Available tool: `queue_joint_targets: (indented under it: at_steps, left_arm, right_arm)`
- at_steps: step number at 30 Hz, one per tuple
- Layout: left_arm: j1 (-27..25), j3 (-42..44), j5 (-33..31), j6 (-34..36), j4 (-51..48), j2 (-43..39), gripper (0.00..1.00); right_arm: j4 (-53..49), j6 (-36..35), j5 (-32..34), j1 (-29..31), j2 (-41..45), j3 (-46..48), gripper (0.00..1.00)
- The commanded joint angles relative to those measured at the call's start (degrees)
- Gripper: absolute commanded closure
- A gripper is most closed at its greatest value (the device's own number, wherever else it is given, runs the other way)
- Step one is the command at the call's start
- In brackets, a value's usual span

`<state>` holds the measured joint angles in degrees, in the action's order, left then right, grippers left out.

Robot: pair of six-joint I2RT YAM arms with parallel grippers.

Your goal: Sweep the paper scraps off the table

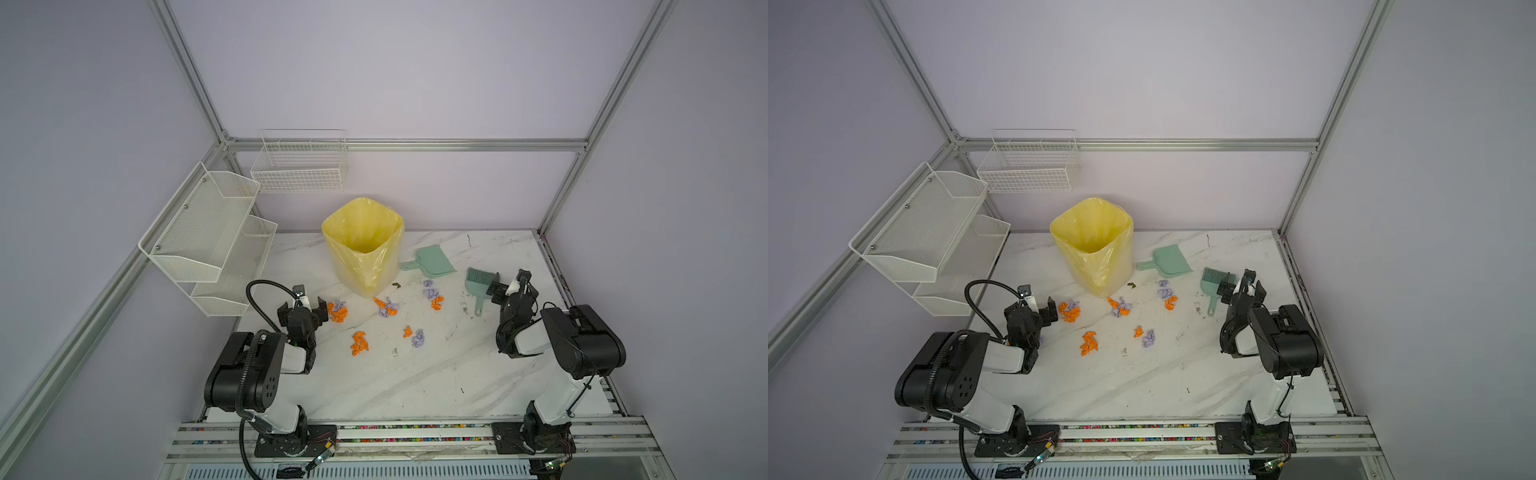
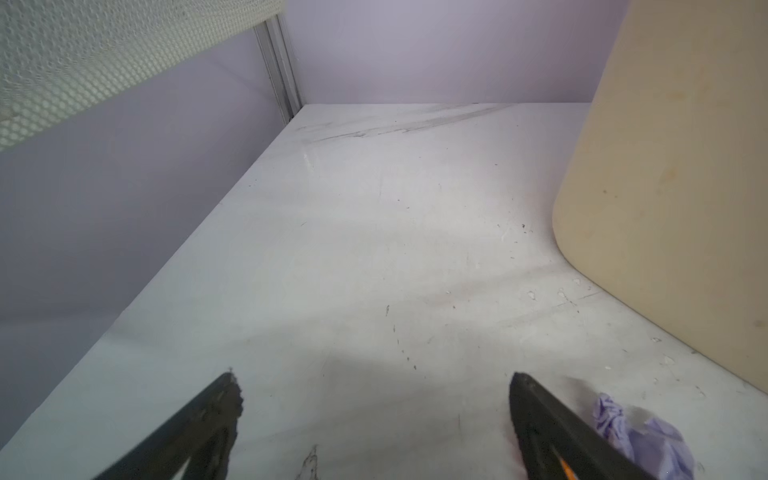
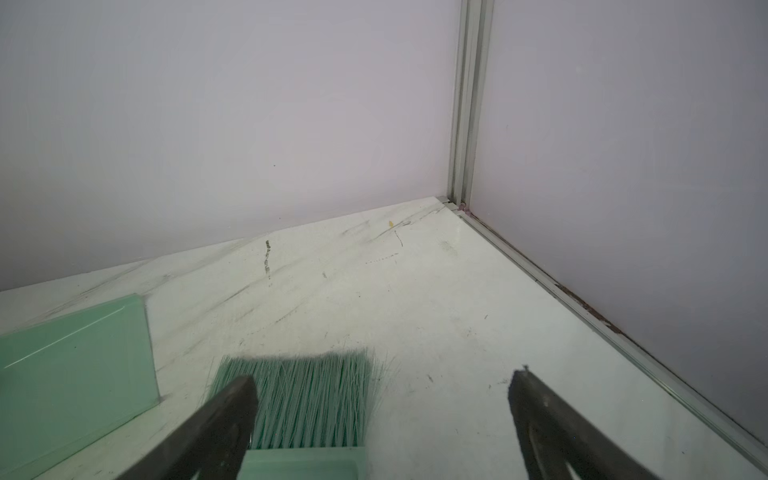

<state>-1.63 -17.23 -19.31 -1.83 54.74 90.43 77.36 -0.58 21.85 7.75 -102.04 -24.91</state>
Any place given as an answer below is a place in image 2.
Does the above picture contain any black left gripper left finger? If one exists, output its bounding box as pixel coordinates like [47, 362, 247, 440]
[97, 372, 243, 479]

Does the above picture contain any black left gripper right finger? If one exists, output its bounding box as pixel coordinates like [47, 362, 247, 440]
[509, 372, 651, 480]

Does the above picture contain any purple paper scrap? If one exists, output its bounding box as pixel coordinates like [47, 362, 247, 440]
[592, 393, 696, 480]

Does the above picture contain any yellow lined trash bin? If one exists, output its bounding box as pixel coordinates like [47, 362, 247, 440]
[552, 0, 767, 389]

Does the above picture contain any white mesh wall shelf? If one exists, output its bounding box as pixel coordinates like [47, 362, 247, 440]
[1, 0, 284, 149]

